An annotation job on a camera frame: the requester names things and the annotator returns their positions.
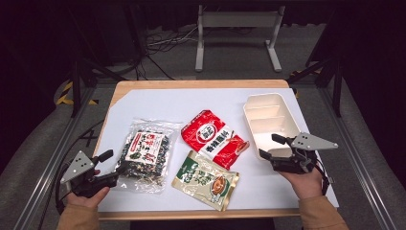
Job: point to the white plastic box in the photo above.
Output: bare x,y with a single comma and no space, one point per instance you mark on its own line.
269,118

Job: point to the yellow and black floor tape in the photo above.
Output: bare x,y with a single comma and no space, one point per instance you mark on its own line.
63,99

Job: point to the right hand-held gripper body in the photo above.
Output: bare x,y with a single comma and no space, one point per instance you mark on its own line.
306,143

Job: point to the white table mat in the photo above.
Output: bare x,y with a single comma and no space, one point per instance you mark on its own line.
178,102

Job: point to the person's left hand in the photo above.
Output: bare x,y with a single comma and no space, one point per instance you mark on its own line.
87,201

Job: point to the aluminium frame rail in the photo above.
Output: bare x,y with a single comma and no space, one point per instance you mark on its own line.
360,169
48,169

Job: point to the red seasoning packet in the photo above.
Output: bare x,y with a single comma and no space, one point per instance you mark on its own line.
214,137

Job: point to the grey metal stand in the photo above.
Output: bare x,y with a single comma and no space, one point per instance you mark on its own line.
237,19

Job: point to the person's right hand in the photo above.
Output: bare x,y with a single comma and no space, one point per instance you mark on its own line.
303,185

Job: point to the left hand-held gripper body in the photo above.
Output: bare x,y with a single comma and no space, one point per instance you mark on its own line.
78,166

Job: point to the green and beige seasoning packet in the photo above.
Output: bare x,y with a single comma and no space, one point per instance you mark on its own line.
204,182

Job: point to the wooden table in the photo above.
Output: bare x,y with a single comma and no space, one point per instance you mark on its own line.
198,83

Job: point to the black tripod stand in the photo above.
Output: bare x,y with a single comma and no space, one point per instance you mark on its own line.
76,83
336,86

